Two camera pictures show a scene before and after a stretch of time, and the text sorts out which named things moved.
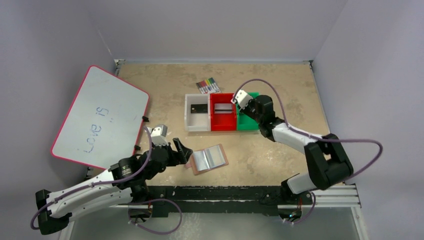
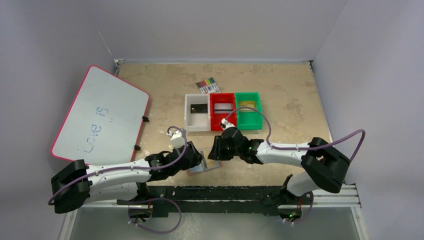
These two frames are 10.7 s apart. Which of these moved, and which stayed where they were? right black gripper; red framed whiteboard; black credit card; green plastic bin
Moved: right black gripper
Stayed: red framed whiteboard; black credit card; green plastic bin
